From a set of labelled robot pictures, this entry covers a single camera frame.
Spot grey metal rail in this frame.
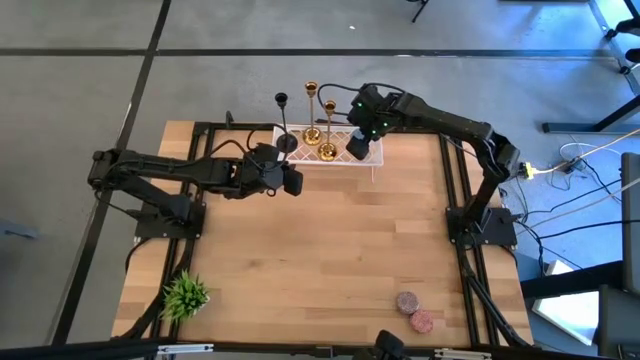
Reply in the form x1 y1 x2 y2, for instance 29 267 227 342
589 0 640 96

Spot white wire shelf rack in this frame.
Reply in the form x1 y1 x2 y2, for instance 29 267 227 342
270 123 385 181

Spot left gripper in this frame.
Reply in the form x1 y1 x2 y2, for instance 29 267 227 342
227 142 305 199

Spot black desk leg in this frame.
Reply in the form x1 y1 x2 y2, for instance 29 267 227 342
542 94 640 135

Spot pink glitter round candle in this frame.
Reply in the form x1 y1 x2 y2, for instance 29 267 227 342
409 309 434 335

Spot black horizontal beam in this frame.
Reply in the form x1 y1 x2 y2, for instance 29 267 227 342
0 337 640 360

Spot black aluminium table frame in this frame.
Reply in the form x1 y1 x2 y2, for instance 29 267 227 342
113 110 534 351

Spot white floor box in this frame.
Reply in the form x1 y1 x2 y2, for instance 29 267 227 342
530 259 600 347

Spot purple glitter round candle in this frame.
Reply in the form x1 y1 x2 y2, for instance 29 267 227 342
396 291 420 316

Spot black rounded object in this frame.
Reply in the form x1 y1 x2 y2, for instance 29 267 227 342
352 329 407 360

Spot green artificial plant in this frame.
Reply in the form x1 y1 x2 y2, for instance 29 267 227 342
160 269 211 321

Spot beige extension cable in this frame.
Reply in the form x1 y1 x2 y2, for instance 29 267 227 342
532 128 640 176

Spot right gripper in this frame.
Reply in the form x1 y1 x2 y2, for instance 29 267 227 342
345 84 401 162

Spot dark grey cabinet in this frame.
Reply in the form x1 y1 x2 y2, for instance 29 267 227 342
597 284 640 360

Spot grey floor object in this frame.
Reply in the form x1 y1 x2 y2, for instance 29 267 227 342
0 217 41 240

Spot silver bracket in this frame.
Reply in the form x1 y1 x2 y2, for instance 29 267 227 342
433 348 494 360
158 343 215 355

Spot black tripod leg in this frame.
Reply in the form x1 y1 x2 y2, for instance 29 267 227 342
410 0 431 24

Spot black candlestick holder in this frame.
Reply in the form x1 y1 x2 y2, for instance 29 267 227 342
273 91 299 155

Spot black desk beam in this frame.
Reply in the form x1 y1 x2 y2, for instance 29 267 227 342
519 259 626 301

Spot tall gold candlestick holder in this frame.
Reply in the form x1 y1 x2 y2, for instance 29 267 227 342
301 80 324 147

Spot grey desk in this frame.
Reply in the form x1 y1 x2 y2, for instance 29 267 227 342
621 152 640 296

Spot short gold candlestick holder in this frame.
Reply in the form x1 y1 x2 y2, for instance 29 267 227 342
317 99 339 163

